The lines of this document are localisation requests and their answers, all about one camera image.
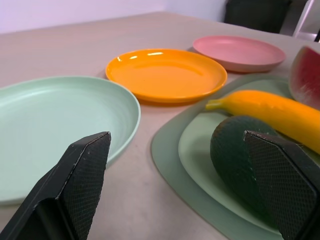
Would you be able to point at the dark chair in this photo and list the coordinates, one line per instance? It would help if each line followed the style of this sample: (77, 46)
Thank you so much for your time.
(255, 13)

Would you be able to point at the light green round plate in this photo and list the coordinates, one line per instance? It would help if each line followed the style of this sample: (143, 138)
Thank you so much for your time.
(50, 130)

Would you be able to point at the red watermelon slice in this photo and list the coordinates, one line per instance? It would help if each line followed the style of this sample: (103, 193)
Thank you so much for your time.
(306, 77)

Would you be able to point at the pink round plate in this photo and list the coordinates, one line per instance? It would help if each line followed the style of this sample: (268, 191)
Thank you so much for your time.
(237, 51)

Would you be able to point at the yellow banana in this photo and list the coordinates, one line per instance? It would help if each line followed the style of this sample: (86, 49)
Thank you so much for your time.
(270, 110)

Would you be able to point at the orange round plate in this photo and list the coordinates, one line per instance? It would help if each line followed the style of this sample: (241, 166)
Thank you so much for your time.
(165, 75)

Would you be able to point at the green rectangular tray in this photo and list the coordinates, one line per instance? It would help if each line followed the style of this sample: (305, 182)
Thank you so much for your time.
(180, 150)

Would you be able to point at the white shelf unit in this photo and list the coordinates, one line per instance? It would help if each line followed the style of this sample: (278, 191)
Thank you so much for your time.
(308, 21)

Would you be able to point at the dark green avocado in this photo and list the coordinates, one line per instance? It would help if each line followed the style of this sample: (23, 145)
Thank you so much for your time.
(230, 160)

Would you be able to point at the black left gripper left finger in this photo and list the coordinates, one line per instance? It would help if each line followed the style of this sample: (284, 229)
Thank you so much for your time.
(75, 180)

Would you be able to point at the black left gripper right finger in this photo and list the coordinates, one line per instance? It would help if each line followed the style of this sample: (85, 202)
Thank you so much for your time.
(280, 182)

